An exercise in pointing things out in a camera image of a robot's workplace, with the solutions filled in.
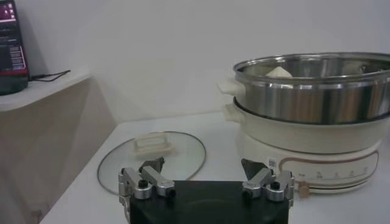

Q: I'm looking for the round glass pot lid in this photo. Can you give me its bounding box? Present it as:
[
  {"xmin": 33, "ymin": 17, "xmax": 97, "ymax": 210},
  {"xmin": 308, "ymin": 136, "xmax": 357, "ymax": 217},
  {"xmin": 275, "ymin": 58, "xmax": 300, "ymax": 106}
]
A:
[{"xmin": 96, "ymin": 131, "xmax": 207, "ymax": 197}]

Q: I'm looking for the cream electric cooker pot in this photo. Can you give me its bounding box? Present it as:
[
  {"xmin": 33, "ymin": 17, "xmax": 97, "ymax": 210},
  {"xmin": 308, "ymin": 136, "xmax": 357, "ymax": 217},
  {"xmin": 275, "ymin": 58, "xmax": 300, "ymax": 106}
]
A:
[{"xmin": 223, "ymin": 103, "xmax": 382, "ymax": 198}]

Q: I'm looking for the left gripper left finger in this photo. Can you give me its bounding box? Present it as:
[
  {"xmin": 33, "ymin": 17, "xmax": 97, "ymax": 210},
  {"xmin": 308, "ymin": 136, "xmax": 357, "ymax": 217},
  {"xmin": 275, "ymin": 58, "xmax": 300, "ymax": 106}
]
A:
[{"xmin": 118, "ymin": 156, "xmax": 177, "ymax": 223}]

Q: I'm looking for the black laptop cable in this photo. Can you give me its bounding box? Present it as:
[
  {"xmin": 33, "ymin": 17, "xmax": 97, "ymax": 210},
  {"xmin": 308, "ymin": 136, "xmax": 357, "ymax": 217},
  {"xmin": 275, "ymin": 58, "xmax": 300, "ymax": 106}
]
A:
[{"xmin": 29, "ymin": 69, "xmax": 71, "ymax": 82}]

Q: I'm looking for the black laptop with red screen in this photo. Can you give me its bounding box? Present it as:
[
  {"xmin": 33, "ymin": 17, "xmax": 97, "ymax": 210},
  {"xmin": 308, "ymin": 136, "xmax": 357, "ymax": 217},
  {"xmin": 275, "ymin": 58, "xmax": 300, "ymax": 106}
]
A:
[{"xmin": 0, "ymin": 0, "xmax": 30, "ymax": 96}]

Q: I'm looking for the perforated steel steamer basket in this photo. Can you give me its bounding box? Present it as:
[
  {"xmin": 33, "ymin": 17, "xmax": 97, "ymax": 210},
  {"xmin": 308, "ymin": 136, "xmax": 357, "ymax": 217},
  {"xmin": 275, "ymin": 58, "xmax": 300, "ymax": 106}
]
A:
[{"xmin": 217, "ymin": 52, "xmax": 390, "ymax": 125}]

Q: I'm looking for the white steamed baozi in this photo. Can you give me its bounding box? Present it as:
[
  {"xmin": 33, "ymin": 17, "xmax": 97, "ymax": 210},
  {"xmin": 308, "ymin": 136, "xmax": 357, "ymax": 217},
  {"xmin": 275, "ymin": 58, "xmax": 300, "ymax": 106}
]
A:
[{"xmin": 264, "ymin": 66, "xmax": 293, "ymax": 79}]

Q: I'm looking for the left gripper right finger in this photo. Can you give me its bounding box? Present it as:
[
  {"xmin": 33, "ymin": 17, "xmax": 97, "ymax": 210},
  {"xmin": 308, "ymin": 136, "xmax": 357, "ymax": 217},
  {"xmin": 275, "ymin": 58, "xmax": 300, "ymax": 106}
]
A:
[{"xmin": 240, "ymin": 158, "xmax": 296, "ymax": 208}]

